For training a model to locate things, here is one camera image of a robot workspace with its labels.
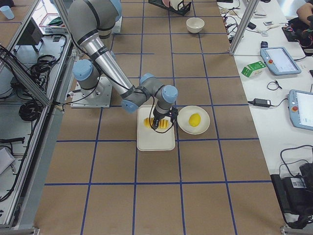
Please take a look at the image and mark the blue plastic cup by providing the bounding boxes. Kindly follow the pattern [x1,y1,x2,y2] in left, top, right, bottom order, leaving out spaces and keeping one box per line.
[0,5,15,20]

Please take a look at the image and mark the teach pendant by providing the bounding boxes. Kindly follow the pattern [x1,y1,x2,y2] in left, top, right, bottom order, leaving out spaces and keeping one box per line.
[288,90,313,130]
[260,47,301,75]

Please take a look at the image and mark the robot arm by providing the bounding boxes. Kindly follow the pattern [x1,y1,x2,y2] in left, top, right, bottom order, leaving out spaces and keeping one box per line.
[68,0,179,130]

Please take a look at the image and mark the pink plate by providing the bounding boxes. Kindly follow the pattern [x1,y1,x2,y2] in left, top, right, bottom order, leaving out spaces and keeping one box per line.
[162,0,171,7]

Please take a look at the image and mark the coiled black cables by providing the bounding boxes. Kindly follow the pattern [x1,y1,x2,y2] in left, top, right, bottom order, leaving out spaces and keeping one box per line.
[19,100,42,122]

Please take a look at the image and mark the black equipment case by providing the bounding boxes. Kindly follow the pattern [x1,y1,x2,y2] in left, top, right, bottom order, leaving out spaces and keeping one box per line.
[270,163,313,229]

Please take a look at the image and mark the cream bowl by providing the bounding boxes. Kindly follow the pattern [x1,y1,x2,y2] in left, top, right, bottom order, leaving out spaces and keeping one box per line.
[186,17,205,34]

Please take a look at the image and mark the upper teach pendant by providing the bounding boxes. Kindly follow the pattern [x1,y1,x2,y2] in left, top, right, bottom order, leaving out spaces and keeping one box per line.
[260,47,301,75]

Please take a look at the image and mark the white plate with lemon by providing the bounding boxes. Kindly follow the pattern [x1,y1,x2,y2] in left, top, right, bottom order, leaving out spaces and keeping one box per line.
[178,106,210,135]

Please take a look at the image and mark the green white carton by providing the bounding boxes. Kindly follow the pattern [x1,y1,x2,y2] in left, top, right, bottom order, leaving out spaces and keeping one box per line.
[241,61,266,77]

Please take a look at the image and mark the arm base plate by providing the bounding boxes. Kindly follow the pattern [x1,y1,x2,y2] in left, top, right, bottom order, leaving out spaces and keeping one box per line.
[70,76,112,108]
[112,16,123,34]

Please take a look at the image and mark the yellow lemon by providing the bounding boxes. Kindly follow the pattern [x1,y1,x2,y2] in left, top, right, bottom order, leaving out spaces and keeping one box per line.
[188,113,201,127]

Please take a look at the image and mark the lower teach pendant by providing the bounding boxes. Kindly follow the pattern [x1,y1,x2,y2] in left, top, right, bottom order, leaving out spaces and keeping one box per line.
[288,90,313,130]

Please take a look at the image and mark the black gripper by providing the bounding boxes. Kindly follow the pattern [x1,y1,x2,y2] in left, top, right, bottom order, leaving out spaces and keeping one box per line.
[152,106,179,130]

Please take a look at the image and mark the person at desk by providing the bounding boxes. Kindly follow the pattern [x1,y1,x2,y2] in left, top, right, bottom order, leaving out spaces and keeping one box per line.
[296,2,313,25]

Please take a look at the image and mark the white rectangular tray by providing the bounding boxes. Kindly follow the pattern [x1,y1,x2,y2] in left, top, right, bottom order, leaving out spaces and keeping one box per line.
[137,105,176,151]

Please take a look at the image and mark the black plate rack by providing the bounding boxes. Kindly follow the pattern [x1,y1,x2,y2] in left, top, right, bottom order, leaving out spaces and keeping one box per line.
[148,0,191,16]

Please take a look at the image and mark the small black cable loop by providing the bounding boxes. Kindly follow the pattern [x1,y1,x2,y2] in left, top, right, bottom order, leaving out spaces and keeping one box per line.
[267,80,282,90]

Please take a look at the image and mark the aluminium frame post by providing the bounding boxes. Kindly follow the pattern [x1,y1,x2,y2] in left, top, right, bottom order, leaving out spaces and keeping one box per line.
[229,0,259,55]

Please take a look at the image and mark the black power adapter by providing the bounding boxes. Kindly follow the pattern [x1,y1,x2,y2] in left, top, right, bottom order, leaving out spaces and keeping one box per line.
[254,98,271,108]

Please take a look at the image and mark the cream plate in rack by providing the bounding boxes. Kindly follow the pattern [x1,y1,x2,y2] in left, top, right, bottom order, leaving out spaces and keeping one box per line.
[170,0,184,11]

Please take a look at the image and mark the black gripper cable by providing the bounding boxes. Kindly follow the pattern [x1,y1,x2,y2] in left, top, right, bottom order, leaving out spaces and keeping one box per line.
[148,94,176,134]

